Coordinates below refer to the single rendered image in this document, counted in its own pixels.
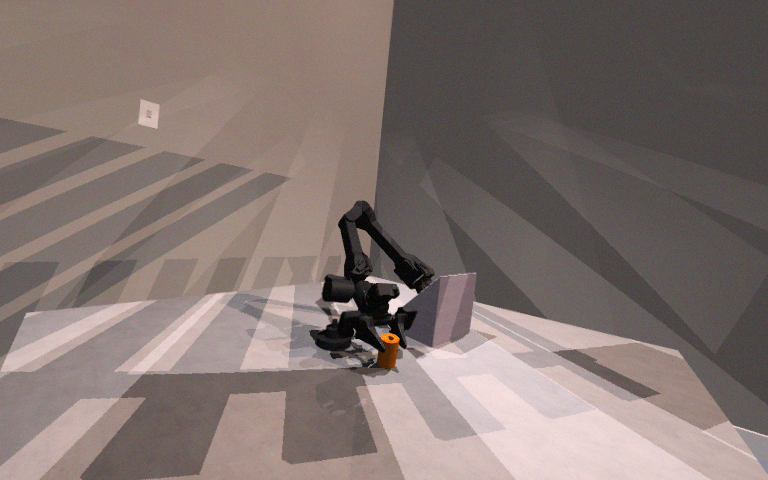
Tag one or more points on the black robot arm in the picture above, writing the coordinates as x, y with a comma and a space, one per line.
357, 267

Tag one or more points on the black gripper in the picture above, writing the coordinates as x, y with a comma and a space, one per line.
364, 320

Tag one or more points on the dark grey round pedestal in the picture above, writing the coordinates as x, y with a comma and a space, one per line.
329, 340

